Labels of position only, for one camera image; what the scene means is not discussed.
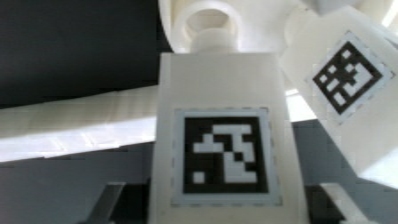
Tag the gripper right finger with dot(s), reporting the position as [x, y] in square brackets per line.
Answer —
[331, 206]

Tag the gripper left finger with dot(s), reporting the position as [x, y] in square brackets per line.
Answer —
[122, 205]

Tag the white stool leg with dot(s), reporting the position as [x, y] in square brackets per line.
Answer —
[227, 175]
[340, 63]
[324, 6]

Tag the white round stool seat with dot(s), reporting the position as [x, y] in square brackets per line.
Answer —
[250, 23]

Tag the white U-shaped barrier wall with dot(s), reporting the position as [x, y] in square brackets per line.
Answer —
[109, 120]

